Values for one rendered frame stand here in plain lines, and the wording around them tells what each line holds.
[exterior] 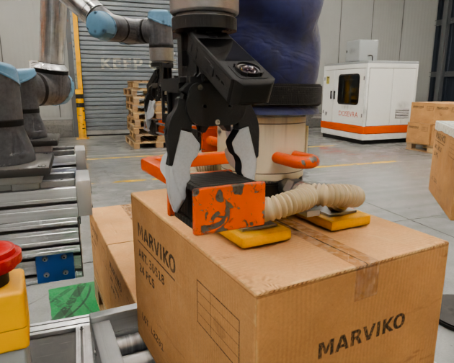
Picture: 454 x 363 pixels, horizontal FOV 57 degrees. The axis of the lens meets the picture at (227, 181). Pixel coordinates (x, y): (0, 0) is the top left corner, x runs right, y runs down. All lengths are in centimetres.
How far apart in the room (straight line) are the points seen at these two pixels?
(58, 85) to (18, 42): 926
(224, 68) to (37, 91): 123
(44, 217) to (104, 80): 973
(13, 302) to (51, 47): 123
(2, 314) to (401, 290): 58
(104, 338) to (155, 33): 87
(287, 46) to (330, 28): 1220
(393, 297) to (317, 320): 16
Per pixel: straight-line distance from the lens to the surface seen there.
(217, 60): 40
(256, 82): 38
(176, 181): 45
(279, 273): 62
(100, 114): 1072
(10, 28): 1092
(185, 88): 44
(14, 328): 53
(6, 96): 106
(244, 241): 68
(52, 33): 163
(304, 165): 73
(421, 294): 82
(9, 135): 106
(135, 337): 123
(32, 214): 108
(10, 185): 108
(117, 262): 170
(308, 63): 79
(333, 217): 81
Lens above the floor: 121
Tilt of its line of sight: 13 degrees down
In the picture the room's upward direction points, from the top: straight up
